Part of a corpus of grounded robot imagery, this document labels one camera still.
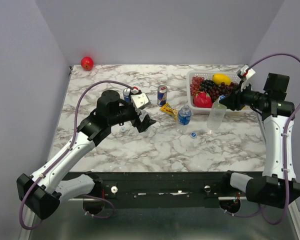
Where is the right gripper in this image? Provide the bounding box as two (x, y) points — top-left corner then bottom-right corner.
(219, 79), (268, 111)

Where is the clear plastic bottle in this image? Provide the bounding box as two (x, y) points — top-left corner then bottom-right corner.
(207, 99), (227, 131)

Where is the blue label plastic bottle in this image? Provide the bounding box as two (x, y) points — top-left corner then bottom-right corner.
(176, 104), (192, 134)

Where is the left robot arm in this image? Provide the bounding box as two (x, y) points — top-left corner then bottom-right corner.
(16, 89), (156, 220)

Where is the dark red grape bunch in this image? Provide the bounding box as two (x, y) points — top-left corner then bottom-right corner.
(208, 82), (239, 102)

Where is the yellow mango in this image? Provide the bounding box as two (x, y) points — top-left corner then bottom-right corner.
(212, 73), (232, 86)

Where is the black grape bunch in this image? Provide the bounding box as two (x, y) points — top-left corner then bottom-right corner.
(199, 79), (219, 96)

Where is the red dragon fruit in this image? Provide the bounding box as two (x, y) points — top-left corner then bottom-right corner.
(193, 91), (213, 108)

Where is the yellow snack packet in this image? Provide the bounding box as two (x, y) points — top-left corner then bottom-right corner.
(160, 102), (178, 121)

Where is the red grape bunch left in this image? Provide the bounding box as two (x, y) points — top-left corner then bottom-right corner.
(190, 76), (205, 96)

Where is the left blue energy drink can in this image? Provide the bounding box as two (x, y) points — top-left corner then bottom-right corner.
(122, 88), (131, 103)

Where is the blue energy drink can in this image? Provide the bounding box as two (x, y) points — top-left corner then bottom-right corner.
(122, 88), (131, 103)
(157, 85), (168, 107)

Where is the right blue energy drink can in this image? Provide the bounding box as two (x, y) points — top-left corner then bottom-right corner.
(157, 85), (168, 107)

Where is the red apple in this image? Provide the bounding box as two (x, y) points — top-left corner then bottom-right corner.
(80, 56), (94, 71)

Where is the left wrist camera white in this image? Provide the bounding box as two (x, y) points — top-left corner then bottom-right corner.
(130, 93), (151, 110)

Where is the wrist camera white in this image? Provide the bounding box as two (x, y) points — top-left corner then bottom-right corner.
(236, 65), (256, 91)
(130, 93), (151, 110)

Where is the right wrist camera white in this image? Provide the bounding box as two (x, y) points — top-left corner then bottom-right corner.
(236, 65), (256, 91)

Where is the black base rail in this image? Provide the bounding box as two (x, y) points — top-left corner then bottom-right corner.
(92, 172), (245, 210)

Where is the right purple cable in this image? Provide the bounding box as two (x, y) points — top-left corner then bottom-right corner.
(244, 53), (300, 225)

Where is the purple cable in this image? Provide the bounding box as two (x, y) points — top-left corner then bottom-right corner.
(19, 81), (140, 230)
(244, 53), (300, 225)

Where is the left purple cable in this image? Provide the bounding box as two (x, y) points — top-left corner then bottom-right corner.
(19, 81), (140, 230)

